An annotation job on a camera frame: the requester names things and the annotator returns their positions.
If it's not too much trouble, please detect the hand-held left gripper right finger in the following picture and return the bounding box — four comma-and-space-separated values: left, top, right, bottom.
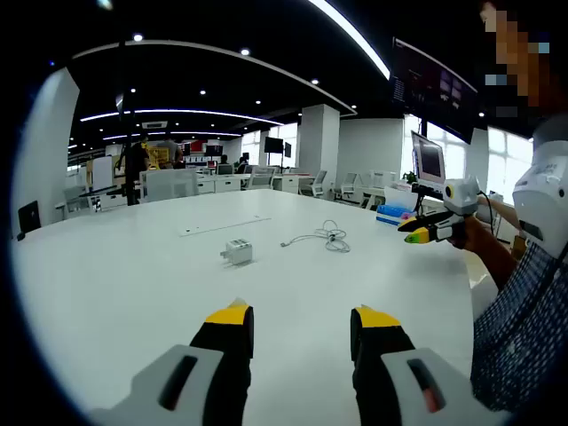
349, 304, 511, 426

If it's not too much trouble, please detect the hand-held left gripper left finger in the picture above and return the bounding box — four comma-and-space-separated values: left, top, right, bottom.
91, 296, 256, 426

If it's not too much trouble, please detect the white Type-C cable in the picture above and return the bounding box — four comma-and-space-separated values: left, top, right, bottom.
280, 219, 352, 255

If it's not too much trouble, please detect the white charger adapter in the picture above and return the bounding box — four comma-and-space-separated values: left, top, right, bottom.
219, 238, 255, 270

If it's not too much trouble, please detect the small desk monitor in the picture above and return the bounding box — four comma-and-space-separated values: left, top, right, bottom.
410, 130, 447, 193

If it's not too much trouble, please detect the white desk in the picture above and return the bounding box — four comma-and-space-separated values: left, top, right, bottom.
11, 188, 501, 426

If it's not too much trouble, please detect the person's right hand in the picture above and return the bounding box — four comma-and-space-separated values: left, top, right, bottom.
446, 212, 489, 255

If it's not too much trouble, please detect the blue box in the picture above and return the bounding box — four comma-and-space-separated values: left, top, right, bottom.
375, 202, 419, 228

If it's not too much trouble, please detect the white chest-worn device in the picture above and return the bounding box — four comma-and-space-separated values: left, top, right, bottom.
511, 113, 568, 262

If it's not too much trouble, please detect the black stand pole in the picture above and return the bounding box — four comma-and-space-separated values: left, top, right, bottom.
115, 39, 139, 208

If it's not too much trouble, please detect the black square object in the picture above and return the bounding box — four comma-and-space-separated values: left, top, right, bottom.
16, 200, 43, 242

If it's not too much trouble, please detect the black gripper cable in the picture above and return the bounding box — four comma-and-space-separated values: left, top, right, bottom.
477, 189, 499, 234

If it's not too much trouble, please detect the large black wall monitor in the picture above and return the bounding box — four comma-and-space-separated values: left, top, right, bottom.
390, 36, 480, 146

